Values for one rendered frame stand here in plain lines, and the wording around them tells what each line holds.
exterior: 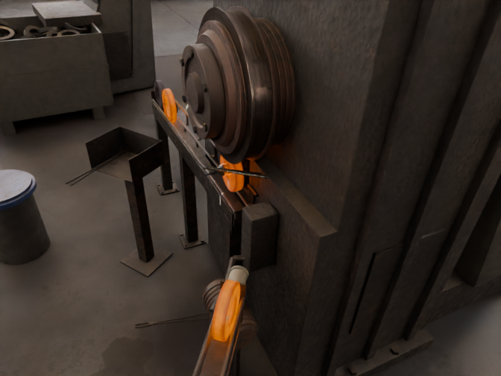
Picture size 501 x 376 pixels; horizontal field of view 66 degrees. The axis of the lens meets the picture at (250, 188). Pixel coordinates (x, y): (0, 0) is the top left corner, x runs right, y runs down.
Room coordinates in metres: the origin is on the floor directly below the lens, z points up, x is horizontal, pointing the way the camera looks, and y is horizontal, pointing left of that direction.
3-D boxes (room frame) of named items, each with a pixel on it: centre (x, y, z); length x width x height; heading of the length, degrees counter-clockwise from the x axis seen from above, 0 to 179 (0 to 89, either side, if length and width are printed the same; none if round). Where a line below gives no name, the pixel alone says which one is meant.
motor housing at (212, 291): (0.81, 0.05, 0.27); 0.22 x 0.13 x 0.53; 26
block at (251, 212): (0.96, -0.04, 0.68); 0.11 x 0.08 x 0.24; 116
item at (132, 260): (1.50, 0.57, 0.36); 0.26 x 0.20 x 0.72; 61
